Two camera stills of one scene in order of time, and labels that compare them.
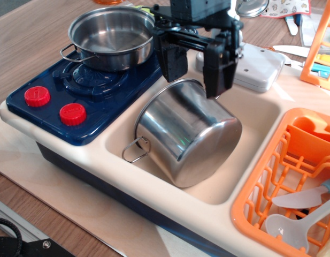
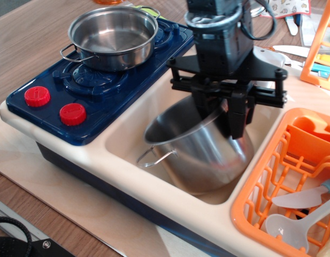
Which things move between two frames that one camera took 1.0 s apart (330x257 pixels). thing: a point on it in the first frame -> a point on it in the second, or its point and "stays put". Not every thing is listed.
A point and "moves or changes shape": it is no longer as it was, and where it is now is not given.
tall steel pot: (185, 133) moves or changes shape
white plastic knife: (307, 198) stays put
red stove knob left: (37, 96) stays put
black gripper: (208, 24) -> (225, 58)
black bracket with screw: (44, 248) stays put
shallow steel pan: (121, 38) stays put
